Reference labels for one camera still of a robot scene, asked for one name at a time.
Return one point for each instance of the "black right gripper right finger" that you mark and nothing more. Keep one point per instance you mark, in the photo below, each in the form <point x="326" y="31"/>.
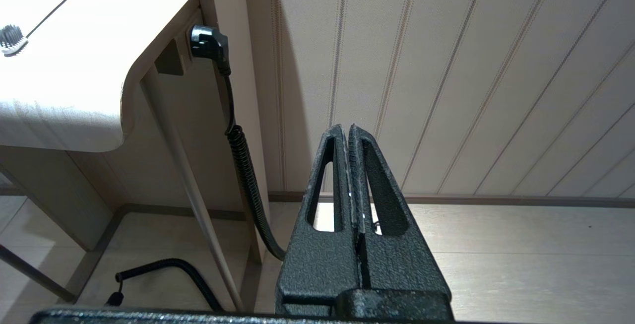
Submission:
<point x="397" y="264"/>

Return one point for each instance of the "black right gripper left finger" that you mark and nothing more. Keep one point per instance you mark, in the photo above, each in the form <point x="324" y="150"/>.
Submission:
<point x="317" y="264"/>

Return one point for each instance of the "black power plug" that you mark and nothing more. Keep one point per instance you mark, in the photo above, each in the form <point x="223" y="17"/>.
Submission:
<point x="208" y="41"/>

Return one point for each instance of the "beige wooden shelf unit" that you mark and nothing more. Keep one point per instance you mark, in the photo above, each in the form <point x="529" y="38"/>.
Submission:
<point x="74" y="66"/>

